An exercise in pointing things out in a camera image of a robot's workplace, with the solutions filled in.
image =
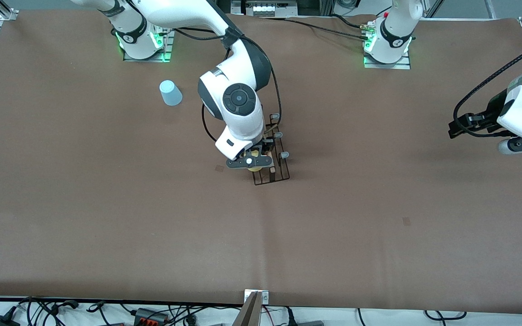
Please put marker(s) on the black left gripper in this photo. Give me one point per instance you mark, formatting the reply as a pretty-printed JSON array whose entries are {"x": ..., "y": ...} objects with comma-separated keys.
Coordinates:
[{"x": 495, "y": 110}]

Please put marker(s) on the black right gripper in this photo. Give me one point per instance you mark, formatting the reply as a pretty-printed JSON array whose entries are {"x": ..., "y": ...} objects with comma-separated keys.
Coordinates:
[{"x": 268, "y": 148}]

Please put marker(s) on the yellow plastic cup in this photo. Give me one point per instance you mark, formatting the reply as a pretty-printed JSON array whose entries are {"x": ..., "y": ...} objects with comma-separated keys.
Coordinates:
[{"x": 255, "y": 169}]

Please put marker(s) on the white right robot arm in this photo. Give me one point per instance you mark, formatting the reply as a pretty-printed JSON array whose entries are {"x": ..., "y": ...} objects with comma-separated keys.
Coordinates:
[{"x": 238, "y": 77}]

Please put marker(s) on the light blue plastic cup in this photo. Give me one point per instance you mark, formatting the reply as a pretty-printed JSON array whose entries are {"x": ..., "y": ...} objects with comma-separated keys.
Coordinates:
[{"x": 170, "y": 94}]

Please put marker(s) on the brown table mat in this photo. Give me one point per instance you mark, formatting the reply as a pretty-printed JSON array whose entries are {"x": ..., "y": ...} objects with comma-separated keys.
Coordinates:
[{"x": 288, "y": 235}]

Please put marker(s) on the white power strip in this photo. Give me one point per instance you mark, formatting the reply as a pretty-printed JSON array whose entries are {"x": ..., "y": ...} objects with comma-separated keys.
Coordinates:
[{"x": 265, "y": 9}]

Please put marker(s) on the black plug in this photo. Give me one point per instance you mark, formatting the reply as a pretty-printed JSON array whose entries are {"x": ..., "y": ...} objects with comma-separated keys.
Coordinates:
[{"x": 290, "y": 317}]

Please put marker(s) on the black orange connector block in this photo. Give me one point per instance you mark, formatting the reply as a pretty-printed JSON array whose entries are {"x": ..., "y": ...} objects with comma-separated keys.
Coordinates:
[{"x": 150, "y": 315}]

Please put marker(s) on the black power adapter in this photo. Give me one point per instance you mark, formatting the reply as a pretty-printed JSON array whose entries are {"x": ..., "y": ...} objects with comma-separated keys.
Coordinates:
[{"x": 0, "y": 321}]

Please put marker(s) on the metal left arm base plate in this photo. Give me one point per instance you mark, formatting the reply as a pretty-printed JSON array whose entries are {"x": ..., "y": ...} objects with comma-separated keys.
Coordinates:
[{"x": 401, "y": 66}]

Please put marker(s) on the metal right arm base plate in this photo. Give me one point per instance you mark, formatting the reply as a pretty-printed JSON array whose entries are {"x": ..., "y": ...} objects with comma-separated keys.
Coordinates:
[{"x": 152, "y": 59}]

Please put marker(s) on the silver pole bracket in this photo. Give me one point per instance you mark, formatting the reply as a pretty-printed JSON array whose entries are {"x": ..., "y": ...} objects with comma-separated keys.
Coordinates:
[{"x": 265, "y": 297}]

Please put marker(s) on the grey aluminium camera pole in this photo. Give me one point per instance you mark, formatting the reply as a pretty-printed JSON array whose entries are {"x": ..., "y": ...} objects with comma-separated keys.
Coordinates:
[{"x": 249, "y": 314}]

